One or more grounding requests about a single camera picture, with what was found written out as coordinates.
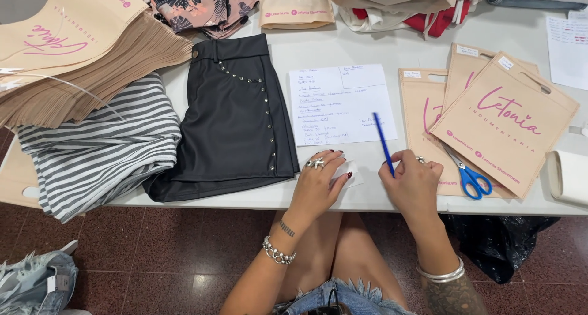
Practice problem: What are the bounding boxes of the person's right hand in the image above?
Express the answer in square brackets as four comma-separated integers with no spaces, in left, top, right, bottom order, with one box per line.
[378,149,445,225]

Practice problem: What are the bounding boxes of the person's left hand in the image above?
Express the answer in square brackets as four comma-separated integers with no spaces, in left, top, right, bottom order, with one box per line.
[288,150,354,215]

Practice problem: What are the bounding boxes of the small white paper label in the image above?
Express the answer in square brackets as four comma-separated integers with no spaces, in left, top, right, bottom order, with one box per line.
[329,160,364,188]

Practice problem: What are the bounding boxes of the blue pen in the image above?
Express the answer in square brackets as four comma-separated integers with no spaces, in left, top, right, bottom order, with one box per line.
[372,112,396,178]

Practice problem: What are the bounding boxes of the person's legs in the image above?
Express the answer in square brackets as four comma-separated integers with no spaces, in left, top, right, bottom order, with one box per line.
[271,210,410,312]

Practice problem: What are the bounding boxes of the beige bag with pink print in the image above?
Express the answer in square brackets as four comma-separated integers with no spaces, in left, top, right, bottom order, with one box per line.
[429,51,580,200]
[442,43,540,108]
[398,67,517,200]

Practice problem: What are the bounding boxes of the white handwritten paper sheet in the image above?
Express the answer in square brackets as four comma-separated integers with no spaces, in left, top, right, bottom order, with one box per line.
[288,64,399,147]

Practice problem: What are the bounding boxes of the silver bangles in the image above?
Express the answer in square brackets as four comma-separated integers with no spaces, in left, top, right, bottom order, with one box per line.
[415,255,466,284]

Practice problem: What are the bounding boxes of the black plastic bag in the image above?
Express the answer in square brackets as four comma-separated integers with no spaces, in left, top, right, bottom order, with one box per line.
[440,214,561,285]

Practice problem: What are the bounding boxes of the black studded shorts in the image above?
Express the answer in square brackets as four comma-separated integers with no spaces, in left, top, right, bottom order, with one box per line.
[142,33,300,203]

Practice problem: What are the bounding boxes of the frayed denim shorts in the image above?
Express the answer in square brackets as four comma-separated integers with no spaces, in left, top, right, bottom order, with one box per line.
[272,278,416,315]

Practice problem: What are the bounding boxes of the black sunglasses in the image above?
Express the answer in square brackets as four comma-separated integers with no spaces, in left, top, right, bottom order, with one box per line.
[301,288,352,315]

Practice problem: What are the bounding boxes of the white paper roll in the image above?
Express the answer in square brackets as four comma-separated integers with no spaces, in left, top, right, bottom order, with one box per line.
[545,150,588,208]

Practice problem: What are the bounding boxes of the small pile of beige bags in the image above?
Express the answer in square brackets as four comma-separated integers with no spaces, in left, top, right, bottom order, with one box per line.
[258,0,337,30]

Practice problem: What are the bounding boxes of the pile of folded clothes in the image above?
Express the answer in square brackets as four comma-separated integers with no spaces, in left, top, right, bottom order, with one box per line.
[325,0,491,39]

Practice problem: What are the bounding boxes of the white sheet with coloured notes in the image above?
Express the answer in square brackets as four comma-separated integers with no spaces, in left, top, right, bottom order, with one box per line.
[545,10,588,92]

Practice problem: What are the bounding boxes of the pink floral garment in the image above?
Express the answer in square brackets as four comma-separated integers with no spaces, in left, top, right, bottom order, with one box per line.
[140,0,260,40]

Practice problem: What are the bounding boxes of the grey white striped garment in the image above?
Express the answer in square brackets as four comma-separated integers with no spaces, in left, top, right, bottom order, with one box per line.
[17,72,183,224]

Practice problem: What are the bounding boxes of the stack of beige printed bags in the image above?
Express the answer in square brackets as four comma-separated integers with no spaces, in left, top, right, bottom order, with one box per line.
[0,0,194,130]

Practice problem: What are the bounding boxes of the light blue denim garment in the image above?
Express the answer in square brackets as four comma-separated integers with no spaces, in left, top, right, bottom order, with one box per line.
[0,240,80,315]

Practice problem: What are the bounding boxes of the plain beige bag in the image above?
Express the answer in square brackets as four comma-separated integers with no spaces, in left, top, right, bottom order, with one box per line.
[0,140,43,210]

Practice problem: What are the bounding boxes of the blue handled scissors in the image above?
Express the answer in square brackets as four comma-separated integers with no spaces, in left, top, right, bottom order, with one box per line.
[440,142,493,201]

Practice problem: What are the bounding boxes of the silver chain bracelet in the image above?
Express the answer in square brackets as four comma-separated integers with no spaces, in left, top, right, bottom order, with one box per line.
[262,235,297,265]

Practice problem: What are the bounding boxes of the clear plastic strap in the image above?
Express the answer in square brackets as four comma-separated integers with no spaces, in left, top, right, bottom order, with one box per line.
[0,67,126,121]

